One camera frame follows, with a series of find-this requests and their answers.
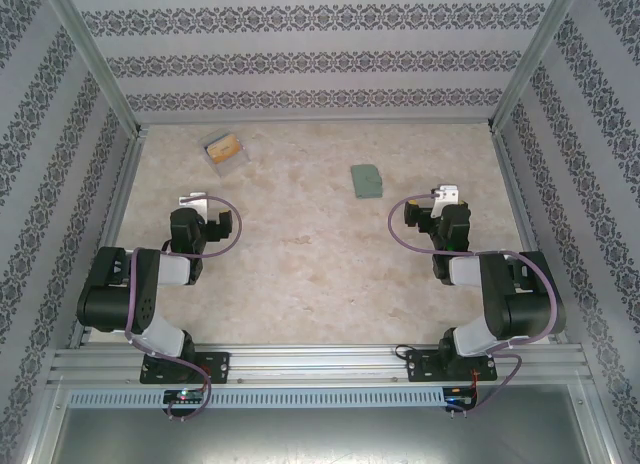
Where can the clear plastic card stand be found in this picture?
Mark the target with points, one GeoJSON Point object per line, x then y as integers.
{"type": "Point", "coordinates": [232, 166]}

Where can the green card holder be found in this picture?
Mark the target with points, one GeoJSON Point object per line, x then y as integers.
{"type": "Point", "coordinates": [366, 181]}

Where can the orange credit card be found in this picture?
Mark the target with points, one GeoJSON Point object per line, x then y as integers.
{"type": "Point", "coordinates": [225, 150]}

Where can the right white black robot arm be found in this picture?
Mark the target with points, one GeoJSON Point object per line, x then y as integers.
{"type": "Point", "coordinates": [525, 304]}

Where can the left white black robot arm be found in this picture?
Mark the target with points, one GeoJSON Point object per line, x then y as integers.
{"type": "Point", "coordinates": [150, 309]}

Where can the grey metal sheet panel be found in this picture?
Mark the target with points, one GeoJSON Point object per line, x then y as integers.
{"type": "Point", "coordinates": [320, 434]}

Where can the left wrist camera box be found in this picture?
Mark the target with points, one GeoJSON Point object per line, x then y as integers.
{"type": "Point", "coordinates": [196, 202]}

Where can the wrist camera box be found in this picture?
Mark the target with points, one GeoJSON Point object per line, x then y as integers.
{"type": "Point", "coordinates": [196, 202]}
{"type": "Point", "coordinates": [446, 194]}

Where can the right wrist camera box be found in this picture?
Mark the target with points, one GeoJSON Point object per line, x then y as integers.
{"type": "Point", "coordinates": [446, 194]}

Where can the aluminium side rail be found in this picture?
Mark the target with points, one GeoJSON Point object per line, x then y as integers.
{"type": "Point", "coordinates": [112, 224]}
{"type": "Point", "coordinates": [522, 209]}

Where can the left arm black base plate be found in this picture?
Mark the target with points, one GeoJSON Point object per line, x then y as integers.
{"type": "Point", "coordinates": [217, 366]}

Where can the aluminium back rail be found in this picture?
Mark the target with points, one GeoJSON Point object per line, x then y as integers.
{"type": "Point", "coordinates": [315, 121]}

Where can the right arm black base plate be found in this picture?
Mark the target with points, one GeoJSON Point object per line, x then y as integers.
{"type": "Point", "coordinates": [422, 366]}

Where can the aluminium mounting rail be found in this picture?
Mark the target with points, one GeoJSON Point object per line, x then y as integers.
{"type": "Point", "coordinates": [315, 364]}

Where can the aluminium frame post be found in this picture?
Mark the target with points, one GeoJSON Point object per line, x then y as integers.
{"type": "Point", "coordinates": [95, 59]}
{"type": "Point", "coordinates": [535, 59]}

